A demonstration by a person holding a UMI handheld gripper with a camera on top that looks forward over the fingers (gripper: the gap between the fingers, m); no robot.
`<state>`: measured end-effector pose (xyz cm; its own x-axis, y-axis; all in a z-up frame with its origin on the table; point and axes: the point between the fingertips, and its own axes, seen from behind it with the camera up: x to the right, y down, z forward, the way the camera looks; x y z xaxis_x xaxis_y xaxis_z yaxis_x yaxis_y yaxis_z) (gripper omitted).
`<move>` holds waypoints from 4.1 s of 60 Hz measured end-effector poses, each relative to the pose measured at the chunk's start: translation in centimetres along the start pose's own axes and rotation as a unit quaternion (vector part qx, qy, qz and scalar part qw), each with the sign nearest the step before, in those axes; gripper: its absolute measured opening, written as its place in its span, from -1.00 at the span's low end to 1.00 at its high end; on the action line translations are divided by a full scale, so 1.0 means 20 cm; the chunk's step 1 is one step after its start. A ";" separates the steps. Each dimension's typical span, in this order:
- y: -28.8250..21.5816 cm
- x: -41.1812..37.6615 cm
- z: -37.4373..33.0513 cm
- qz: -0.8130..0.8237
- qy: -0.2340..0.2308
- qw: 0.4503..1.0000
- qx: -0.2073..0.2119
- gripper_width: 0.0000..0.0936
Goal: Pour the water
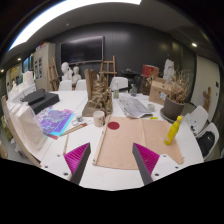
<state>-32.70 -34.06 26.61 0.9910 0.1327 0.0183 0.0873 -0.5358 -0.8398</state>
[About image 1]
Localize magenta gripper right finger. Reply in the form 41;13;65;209
132;143;159;185

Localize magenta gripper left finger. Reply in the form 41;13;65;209
64;143;91;185

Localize wooden stick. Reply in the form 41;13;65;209
60;120;93;137

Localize small tape roll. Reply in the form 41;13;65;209
76;115;83;122

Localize colourful purple painting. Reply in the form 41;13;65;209
36;107;74;140

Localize white ceramic mug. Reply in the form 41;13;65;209
93;111;105;127

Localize yellow plastic bottle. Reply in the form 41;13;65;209
164;116;182;145

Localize red round coaster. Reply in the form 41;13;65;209
108;122;120;130

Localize small grey cup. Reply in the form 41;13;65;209
147;104;155;112

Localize folded newspaper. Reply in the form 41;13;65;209
118;98;152;118

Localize grey pot with dry plant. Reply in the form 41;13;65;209
163;70;190;120

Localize white cloth pile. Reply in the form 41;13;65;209
6;99;48;151

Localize white chair with black bag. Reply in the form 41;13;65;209
196;123;219;159

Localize brown wooden sculpture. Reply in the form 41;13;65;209
82;69;113;117

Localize black flat box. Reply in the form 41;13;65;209
20;89;60;114

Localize cardboard box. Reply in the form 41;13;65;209
149;77;171;105

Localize white chair far left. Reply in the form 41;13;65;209
59;80;72;91

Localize clear green-cap bottle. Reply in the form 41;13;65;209
113;81;119;99

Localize white plaster bust right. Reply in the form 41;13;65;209
72;66;82;84

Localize white plaster bust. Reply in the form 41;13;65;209
61;62;73;80
72;66;82;84

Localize white chair far centre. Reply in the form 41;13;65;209
110;77;128;91

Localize white plaster bust left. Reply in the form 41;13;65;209
61;62;73;80

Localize wooden easel left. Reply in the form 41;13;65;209
47;57;60;91

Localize wooden easel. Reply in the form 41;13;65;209
99;56;117;81
47;57;60;91

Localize red box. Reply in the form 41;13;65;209
142;64;159;77

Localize wooden easel centre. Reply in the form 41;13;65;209
99;56;117;81

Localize white cabinet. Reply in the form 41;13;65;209
33;42;55;79

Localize black wall screen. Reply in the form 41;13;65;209
61;36;104;64

